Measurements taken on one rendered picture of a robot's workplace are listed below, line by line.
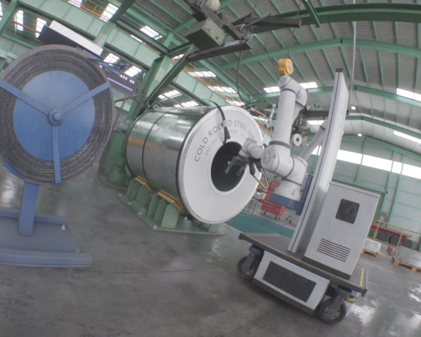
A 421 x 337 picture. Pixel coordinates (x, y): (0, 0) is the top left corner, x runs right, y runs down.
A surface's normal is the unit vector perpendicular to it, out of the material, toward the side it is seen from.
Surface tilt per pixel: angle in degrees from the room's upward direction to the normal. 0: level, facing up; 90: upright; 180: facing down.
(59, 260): 90
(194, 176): 90
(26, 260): 90
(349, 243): 90
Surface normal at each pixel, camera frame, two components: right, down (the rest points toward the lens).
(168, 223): 0.66, 0.21
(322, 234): -0.65, -0.26
